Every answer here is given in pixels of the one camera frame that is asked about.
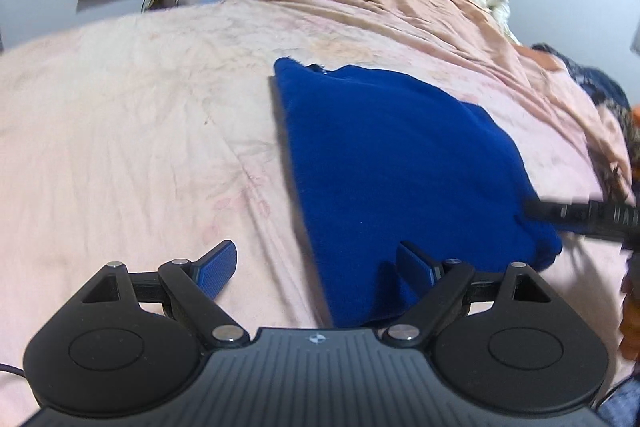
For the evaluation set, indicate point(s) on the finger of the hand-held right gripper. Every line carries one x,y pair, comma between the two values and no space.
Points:
585,217

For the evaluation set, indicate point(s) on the pink bed sheet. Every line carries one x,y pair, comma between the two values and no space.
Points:
135,132

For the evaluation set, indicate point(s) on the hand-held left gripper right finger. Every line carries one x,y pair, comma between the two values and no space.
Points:
415,268

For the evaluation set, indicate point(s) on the cream fluffy cloth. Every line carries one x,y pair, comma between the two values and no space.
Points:
492,2

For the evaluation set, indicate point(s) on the blue fleece garment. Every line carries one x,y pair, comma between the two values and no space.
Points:
400,162

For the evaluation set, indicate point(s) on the dark floral cloth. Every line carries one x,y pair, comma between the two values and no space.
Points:
597,82

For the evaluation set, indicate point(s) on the orange blanket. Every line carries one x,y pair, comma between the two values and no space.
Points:
450,22

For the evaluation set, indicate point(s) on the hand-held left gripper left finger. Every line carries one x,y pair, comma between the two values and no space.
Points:
216,271

